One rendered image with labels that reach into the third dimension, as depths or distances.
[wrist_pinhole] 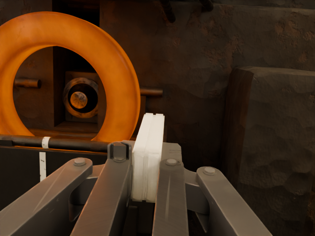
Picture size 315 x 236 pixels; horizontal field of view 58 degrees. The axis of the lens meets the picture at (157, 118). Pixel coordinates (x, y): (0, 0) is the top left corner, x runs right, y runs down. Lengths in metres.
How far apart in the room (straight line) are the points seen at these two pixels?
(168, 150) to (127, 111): 0.14
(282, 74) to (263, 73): 0.02
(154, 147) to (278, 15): 0.28
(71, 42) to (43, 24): 0.03
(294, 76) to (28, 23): 0.26
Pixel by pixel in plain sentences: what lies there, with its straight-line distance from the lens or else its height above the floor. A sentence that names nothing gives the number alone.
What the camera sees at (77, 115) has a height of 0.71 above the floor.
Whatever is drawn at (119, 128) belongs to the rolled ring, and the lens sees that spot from 0.30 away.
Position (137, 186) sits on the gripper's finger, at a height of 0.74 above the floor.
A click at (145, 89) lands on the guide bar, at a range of 0.36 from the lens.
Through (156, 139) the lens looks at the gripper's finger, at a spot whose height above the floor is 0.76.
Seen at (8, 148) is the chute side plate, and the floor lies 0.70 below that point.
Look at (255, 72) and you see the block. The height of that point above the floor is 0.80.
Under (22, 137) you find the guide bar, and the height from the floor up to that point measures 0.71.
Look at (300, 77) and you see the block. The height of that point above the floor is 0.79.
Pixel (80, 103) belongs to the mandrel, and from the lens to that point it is 0.41.
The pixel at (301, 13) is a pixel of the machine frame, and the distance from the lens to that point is 0.40.
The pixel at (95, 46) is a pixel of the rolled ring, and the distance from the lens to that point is 0.30.
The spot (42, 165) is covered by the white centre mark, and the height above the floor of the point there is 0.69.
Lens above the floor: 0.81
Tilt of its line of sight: 13 degrees down
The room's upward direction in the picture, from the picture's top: 4 degrees clockwise
